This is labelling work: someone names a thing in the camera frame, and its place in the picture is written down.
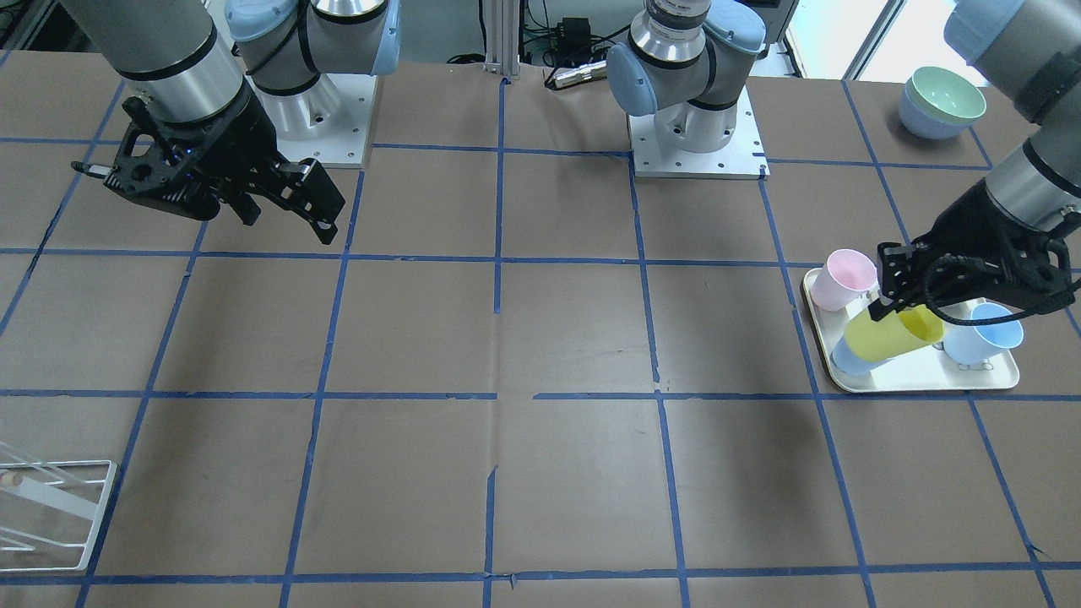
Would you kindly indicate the blue plastic cup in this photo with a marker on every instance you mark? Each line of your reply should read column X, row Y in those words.
column 844, row 359
column 969, row 345

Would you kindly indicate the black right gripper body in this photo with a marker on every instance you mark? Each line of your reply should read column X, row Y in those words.
column 237, row 140

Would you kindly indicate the pink plastic cup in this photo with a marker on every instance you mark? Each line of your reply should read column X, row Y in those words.
column 846, row 275

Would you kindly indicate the aluminium frame post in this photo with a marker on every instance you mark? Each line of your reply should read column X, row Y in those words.
column 502, row 35

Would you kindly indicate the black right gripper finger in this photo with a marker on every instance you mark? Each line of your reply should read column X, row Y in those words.
column 244, row 206
column 319, row 204

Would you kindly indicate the green and blue bowl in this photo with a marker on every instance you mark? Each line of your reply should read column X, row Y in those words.
column 937, row 104

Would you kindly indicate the yellow plastic cup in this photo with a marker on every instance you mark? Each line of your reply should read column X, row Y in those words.
column 897, row 334

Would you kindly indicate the white wire cup rack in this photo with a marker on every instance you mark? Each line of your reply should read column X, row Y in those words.
column 53, row 511

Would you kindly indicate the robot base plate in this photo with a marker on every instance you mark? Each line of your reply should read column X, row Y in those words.
column 685, row 141
column 328, row 122

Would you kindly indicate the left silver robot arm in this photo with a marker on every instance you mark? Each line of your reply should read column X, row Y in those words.
column 701, row 52

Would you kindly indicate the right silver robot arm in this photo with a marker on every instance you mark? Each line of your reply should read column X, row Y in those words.
column 173, row 56

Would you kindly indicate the cream plastic tray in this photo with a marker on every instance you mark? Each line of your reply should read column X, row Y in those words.
column 923, row 370

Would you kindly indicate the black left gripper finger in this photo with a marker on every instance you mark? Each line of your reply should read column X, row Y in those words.
column 879, row 308

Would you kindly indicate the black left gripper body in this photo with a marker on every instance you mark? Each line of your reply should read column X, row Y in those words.
column 980, row 228

